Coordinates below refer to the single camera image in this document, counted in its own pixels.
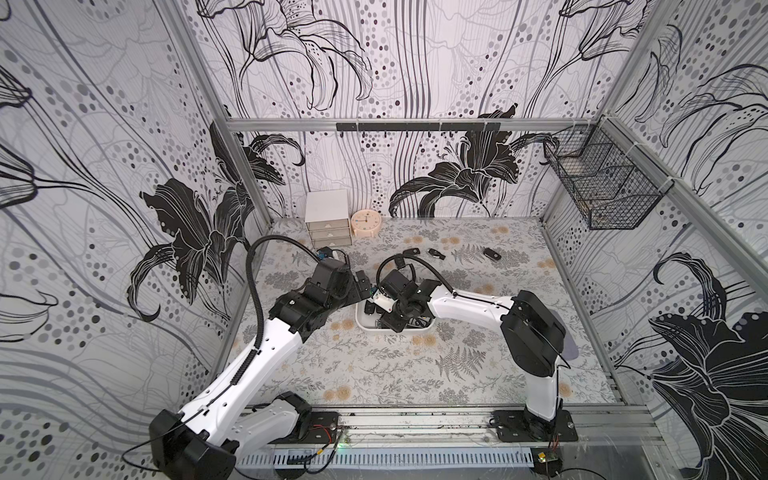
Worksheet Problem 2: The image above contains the black silver mercedes key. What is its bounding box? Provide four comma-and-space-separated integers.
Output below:
428, 248, 446, 260

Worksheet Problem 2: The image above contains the white mini drawer cabinet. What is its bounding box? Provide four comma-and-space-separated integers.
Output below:
305, 190, 352, 249

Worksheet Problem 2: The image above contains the black wall rail bar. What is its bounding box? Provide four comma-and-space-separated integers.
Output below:
335, 121, 501, 132

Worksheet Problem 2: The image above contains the white cable duct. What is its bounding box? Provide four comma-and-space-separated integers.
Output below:
238, 446, 534, 470

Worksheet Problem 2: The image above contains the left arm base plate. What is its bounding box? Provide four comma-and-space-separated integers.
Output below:
272, 411, 340, 445

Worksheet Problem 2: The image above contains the black car key far right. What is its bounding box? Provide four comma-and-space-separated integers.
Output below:
483, 248, 502, 261

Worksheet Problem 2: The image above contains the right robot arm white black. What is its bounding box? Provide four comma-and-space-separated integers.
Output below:
357, 270, 569, 424

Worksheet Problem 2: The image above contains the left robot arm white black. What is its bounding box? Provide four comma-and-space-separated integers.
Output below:
149, 258, 371, 479

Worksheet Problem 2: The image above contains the white storage tray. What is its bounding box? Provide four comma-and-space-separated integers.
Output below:
355, 301, 435, 336

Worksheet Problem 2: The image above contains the pink round alarm clock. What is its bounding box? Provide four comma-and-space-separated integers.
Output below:
350, 209, 383, 238

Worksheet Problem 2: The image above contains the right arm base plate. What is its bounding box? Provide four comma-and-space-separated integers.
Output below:
489, 409, 579, 443

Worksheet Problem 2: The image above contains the black wire wall basket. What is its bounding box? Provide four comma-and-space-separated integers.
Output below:
543, 124, 674, 230

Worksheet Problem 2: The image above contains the purple tray lid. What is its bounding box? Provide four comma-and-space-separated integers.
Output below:
553, 310, 580, 361

